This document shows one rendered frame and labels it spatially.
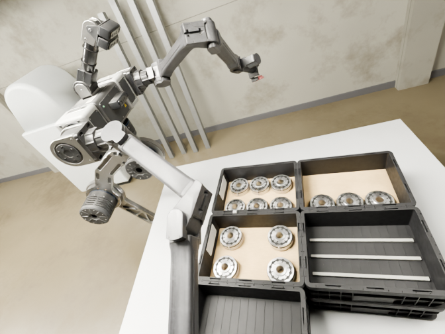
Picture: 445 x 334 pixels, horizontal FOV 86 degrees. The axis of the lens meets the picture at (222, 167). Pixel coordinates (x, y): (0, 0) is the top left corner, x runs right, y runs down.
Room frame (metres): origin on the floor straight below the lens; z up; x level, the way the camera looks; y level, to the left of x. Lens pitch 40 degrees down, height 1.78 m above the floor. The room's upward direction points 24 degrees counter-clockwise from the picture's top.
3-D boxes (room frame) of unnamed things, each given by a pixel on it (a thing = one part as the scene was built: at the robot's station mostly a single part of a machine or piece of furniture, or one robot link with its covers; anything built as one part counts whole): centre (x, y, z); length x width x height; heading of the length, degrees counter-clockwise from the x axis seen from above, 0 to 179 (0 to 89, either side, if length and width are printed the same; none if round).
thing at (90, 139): (0.79, 0.35, 1.45); 0.09 x 0.08 x 0.12; 162
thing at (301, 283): (0.52, 0.02, 0.92); 0.40 x 0.30 x 0.02; 64
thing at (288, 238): (0.54, -0.10, 0.86); 0.10 x 0.10 x 0.01
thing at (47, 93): (2.94, 1.41, 0.75); 0.76 x 0.64 x 1.49; 74
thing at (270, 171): (0.79, -0.11, 0.87); 0.40 x 0.30 x 0.11; 64
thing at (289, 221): (0.52, 0.02, 0.87); 0.40 x 0.30 x 0.11; 64
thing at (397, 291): (0.34, -0.33, 0.92); 0.40 x 0.30 x 0.02; 64
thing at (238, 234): (0.63, 0.09, 0.86); 0.10 x 0.10 x 0.01
